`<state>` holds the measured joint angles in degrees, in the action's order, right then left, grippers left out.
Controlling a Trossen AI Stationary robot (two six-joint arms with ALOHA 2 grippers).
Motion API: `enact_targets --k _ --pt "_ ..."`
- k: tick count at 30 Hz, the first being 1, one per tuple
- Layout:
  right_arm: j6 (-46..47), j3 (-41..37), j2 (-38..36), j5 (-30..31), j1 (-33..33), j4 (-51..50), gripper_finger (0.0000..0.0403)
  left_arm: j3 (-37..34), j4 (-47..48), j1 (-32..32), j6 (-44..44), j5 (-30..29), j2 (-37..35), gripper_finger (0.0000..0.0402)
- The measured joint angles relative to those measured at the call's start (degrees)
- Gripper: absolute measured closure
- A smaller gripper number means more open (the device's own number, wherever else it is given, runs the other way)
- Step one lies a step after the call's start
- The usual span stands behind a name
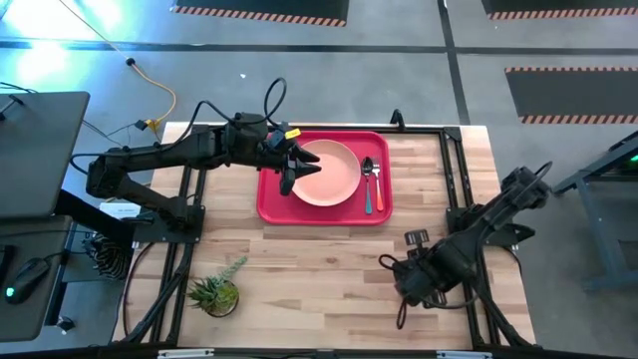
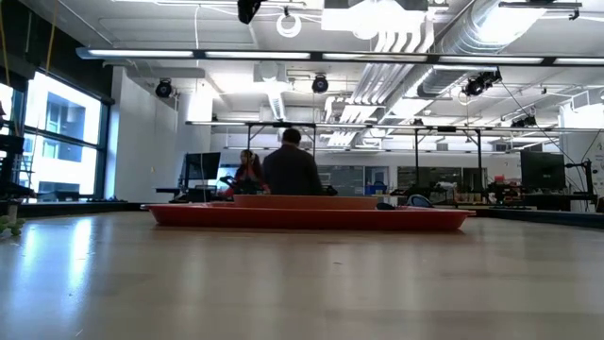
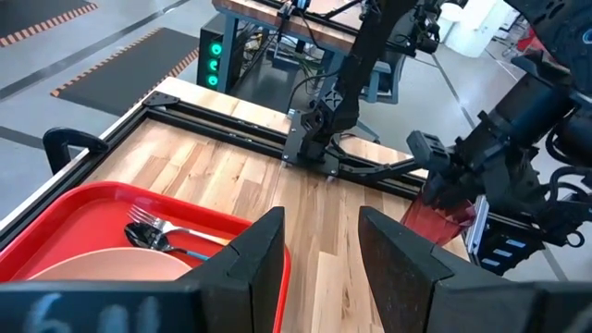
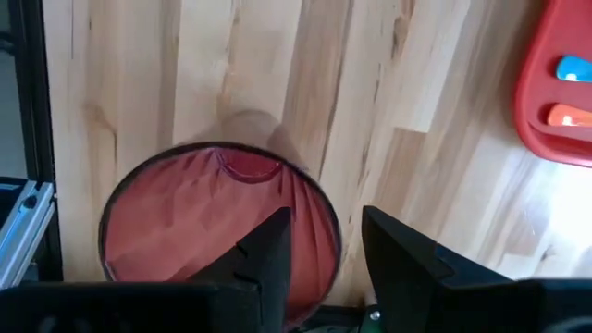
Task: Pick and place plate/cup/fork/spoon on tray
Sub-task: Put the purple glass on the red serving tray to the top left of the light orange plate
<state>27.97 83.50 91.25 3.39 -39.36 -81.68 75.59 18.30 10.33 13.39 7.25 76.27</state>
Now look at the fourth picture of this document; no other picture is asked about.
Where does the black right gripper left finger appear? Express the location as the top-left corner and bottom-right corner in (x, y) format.
(0, 206), (293, 333)

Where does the fork with orange handle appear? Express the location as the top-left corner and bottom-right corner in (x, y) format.
(547, 103), (592, 129)

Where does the red plastic tray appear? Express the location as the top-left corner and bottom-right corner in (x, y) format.
(512, 0), (592, 168)

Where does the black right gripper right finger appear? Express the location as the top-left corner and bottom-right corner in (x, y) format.
(361, 205), (592, 333)

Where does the black table frame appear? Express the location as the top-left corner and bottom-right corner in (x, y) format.
(8, 0), (64, 283)

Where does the red translucent plastic cup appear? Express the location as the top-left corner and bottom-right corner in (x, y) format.
(97, 141), (343, 332)

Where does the spoon with blue handle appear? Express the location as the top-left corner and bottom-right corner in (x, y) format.
(554, 55), (592, 84)

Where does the aluminium extrusion post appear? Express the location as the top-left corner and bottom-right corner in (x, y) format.
(0, 179), (56, 290)

